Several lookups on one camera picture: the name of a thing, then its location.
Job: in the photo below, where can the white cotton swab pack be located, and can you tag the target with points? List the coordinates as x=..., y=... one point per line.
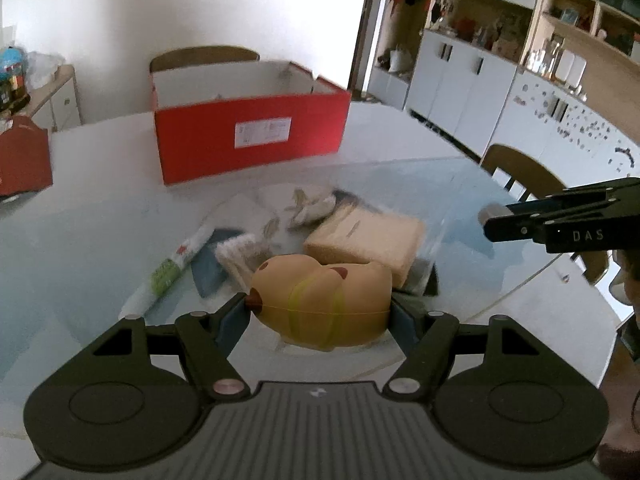
x=240, y=255

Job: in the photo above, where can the glass jar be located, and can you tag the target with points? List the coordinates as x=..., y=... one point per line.
x=552, y=55

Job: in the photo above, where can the colourful pencil holder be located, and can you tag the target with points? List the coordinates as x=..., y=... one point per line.
x=12, y=90

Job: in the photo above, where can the yellow plush toy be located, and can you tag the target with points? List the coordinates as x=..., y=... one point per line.
x=310, y=300

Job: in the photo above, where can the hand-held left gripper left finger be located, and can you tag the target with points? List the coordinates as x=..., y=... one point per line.
x=232, y=322

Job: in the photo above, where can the white leaf-print pack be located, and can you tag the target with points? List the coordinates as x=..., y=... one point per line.
x=305, y=210

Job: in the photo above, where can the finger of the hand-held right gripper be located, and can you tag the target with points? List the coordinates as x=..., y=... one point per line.
x=515, y=229
x=575, y=195

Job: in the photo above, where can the white wooden wall cabinet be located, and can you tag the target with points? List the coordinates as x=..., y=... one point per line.
x=465, y=80

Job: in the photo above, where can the white plastic bag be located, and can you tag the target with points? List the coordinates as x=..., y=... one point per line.
x=42, y=67

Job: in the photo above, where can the white green tube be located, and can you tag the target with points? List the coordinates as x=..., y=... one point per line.
x=170, y=270

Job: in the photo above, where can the wooden slat-back chair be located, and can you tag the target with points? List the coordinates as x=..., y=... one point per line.
x=200, y=55
x=515, y=165

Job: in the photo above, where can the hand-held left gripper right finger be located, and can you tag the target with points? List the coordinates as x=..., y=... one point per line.
x=402, y=325

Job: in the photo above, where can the white canisters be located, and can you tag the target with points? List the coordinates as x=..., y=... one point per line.
x=570, y=67

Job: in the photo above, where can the red paper box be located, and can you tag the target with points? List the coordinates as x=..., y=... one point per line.
x=22, y=160

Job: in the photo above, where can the blue globe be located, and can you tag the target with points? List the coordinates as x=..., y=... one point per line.
x=10, y=60

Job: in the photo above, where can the white wooden sideboard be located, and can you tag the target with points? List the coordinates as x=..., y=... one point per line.
x=60, y=105

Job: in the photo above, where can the red cardboard box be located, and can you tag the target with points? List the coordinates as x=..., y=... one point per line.
x=200, y=145

